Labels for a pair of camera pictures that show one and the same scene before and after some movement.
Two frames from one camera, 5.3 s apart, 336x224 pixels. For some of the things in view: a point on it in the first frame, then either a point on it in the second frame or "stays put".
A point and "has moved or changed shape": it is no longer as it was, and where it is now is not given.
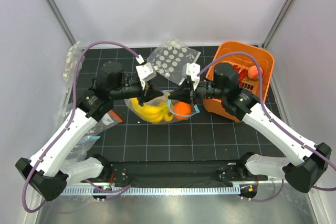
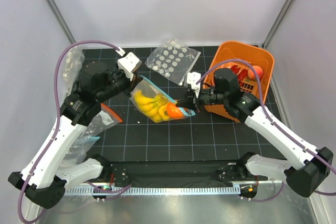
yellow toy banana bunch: (153, 113) has moved or changed shape
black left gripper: (150, 91) to (129, 83)
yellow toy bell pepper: (168, 116) to (161, 111)
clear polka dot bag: (169, 58) stays put
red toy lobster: (242, 73) stays put
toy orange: (182, 110) has moved or changed shape
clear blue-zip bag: (160, 109) has moved or changed shape
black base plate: (176, 173) stays put
